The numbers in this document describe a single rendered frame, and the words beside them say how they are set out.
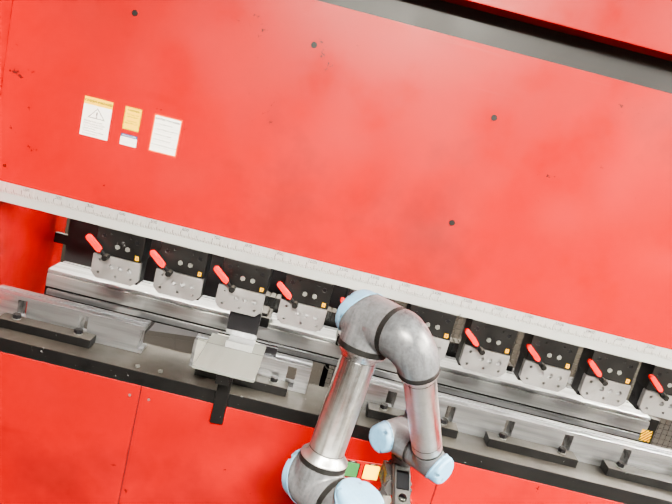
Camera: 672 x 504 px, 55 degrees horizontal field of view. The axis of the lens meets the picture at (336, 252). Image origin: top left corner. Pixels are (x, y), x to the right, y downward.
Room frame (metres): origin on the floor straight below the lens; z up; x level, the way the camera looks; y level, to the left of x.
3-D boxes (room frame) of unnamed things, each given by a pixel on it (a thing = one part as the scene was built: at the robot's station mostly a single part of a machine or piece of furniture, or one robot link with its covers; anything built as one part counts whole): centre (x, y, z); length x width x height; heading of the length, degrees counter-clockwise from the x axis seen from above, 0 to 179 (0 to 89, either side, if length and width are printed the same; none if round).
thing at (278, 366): (1.99, 0.18, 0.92); 0.39 x 0.06 x 0.10; 92
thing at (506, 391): (2.30, -0.16, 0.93); 2.30 x 0.14 x 0.10; 92
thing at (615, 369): (2.02, -0.94, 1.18); 0.15 x 0.09 x 0.17; 92
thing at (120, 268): (1.97, 0.66, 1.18); 0.15 x 0.09 x 0.17; 92
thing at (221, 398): (1.80, 0.23, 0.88); 0.14 x 0.04 x 0.22; 2
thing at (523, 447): (1.96, -0.77, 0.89); 0.30 x 0.05 x 0.03; 92
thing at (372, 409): (1.95, -0.37, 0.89); 0.30 x 0.05 x 0.03; 92
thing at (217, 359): (1.84, 0.23, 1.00); 0.26 x 0.18 x 0.01; 2
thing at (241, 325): (1.99, 0.23, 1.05); 0.10 x 0.02 x 0.10; 92
